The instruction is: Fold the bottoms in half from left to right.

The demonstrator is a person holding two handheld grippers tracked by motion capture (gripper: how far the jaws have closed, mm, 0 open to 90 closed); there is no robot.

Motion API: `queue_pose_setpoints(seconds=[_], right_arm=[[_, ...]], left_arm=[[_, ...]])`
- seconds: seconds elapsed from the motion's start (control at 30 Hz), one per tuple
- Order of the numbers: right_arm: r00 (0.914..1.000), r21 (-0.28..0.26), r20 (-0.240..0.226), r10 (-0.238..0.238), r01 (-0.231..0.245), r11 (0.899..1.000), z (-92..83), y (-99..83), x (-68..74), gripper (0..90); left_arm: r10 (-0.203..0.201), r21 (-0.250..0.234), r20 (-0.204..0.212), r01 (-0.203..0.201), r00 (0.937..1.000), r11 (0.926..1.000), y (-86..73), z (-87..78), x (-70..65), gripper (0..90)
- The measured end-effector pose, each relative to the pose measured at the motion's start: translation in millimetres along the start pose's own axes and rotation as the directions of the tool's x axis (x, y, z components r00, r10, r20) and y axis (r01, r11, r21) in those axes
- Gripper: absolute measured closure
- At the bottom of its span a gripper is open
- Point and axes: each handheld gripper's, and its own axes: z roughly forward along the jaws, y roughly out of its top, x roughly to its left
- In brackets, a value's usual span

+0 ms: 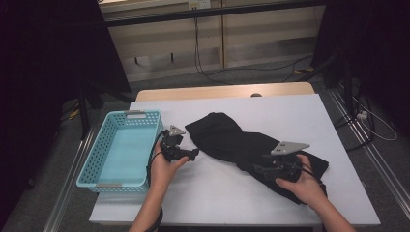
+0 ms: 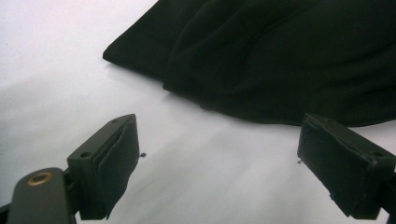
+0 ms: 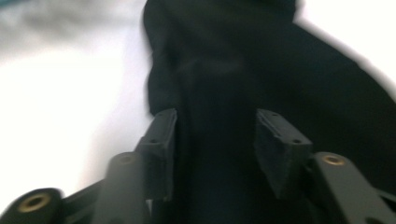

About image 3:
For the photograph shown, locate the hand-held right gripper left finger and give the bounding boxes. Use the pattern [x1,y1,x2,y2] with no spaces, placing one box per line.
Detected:
[135,107,178,202]

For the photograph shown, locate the black pants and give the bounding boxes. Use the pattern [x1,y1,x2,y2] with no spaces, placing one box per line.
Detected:
[142,0,396,224]

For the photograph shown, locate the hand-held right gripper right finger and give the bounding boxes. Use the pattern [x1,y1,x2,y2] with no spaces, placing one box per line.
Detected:
[253,108,314,201]

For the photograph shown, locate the white table sheet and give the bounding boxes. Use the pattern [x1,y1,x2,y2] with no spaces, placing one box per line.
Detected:
[0,0,396,216]

